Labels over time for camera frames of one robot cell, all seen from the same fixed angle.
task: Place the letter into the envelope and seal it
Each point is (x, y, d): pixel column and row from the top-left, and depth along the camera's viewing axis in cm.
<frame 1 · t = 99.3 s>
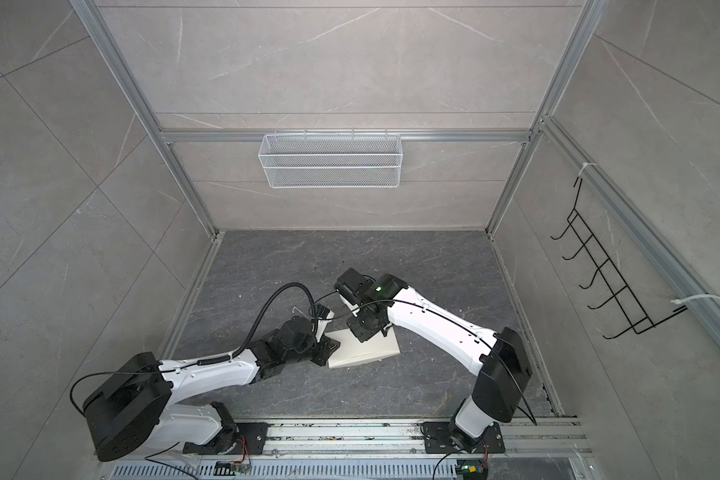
left hand: (339, 338, 84), fingers closed
right hand: (365, 324, 79), fingers closed
white paper envelope: (352, 352, 91), on the table

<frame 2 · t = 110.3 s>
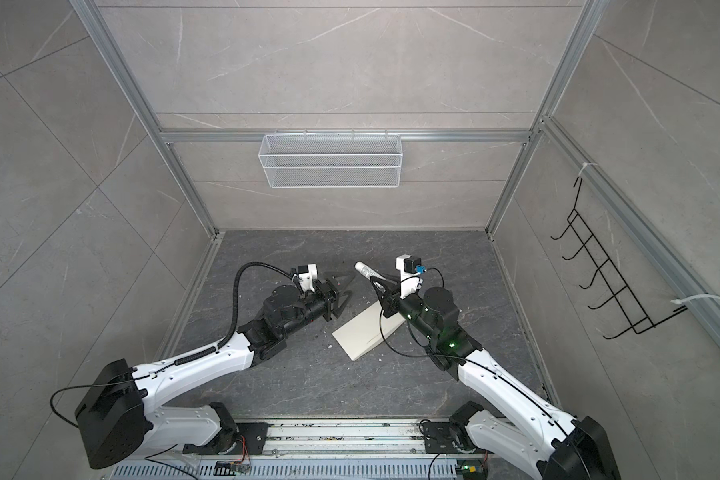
left hand: (356, 276, 70), fingers open
right hand: (374, 275, 72), fingers closed
white paper envelope: (359, 335, 93), on the table

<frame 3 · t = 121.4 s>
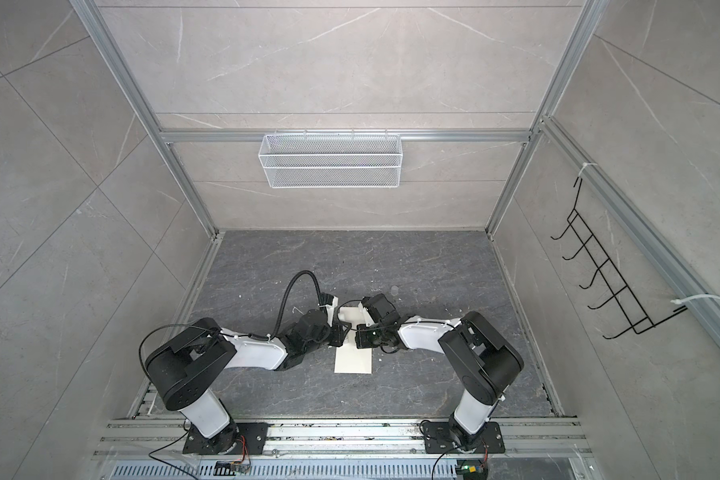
left hand: (349, 319, 90), fingers closed
right hand: (355, 337, 91), fingers closed
white paper envelope: (348, 358, 89), on the table

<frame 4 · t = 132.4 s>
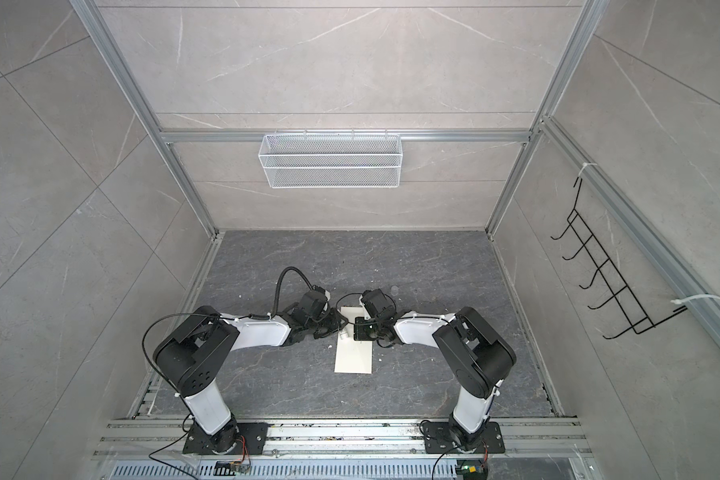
left hand: (348, 315, 93), fingers closed
right hand: (354, 329, 93), fingers closed
the named things where they were.

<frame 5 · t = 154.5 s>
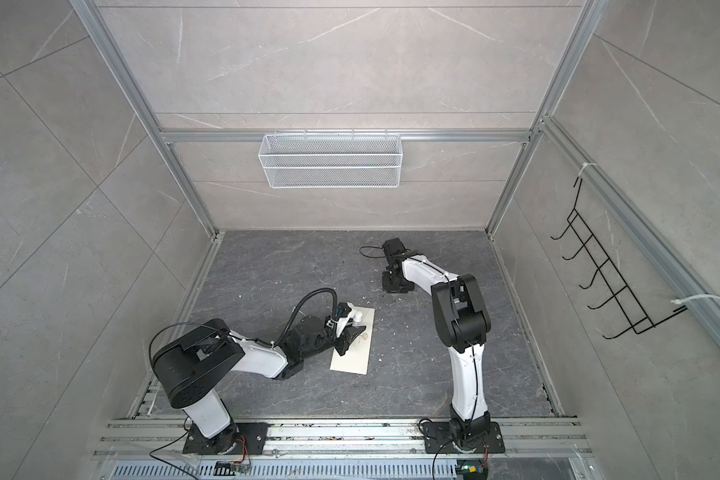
left hand: (362, 319, 85), fingers closed
right hand: (393, 284, 103), fingers closed
the named things where they were.

